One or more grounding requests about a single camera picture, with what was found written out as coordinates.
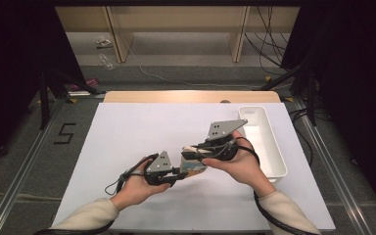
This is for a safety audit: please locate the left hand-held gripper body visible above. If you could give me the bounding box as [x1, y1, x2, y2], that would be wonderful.
[143, 150, 181, 188]

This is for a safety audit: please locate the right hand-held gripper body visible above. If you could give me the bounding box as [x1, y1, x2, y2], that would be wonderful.
[191, 118, 249, 162]

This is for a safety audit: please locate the illustrated beige phone case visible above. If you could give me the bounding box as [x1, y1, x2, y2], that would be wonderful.
[179, 146, 209, 179]

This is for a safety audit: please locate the white plastic bin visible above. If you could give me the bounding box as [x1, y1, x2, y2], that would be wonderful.
[238, 106, 289, 184]

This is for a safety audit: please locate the person's left hand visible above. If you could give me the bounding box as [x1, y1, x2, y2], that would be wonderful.
[117, 159, 172, 211]

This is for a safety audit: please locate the person's right hand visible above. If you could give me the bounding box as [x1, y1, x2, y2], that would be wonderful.
[202, 129, 277, 199]

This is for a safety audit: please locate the white board sheet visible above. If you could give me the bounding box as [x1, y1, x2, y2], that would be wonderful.
[50, 102, 337, 232]

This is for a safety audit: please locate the wooden table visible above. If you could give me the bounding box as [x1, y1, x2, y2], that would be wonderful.
[103, 90, 282, 104]

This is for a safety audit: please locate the black metal stand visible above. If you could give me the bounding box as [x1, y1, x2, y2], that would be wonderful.
[259, 62, 318, 127]
[38, 69, 107, 130]

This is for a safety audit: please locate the pink object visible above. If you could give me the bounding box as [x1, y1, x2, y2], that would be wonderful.
[70, 77, 100, 92]

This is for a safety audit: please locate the clear plastic bottle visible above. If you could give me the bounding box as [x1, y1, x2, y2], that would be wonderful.
[98, 53, 117, 71]

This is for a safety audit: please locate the light wooden shelf unit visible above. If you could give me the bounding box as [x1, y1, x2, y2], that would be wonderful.
[54, 5, 302, 64]

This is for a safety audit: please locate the small white and black object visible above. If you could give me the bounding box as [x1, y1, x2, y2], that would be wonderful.
[95, 35, 115, 50]

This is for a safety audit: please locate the dark curtain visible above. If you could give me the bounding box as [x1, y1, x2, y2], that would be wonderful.
[279, 0, 376, 224]
[0, 0, 87, 172]

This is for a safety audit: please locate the left hand-held gripper black cable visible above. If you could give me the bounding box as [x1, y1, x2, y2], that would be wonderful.
[33, 153, 160, 235]

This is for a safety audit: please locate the hand-held gripper black cable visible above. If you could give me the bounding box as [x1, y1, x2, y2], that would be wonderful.
[33, 153, 160, 235]
[236, 136, 321, 235]

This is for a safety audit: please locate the right hand-held gripper black cable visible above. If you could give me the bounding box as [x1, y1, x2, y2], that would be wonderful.
[236, 136, 321, 235]

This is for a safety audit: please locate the bundle of black cables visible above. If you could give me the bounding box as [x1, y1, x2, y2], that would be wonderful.
[243, 5, 296, 76]

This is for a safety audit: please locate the metal floor rail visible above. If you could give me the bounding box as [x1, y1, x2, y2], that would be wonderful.
[293, 97, 375, 235]
[0, 97, 65, 235]

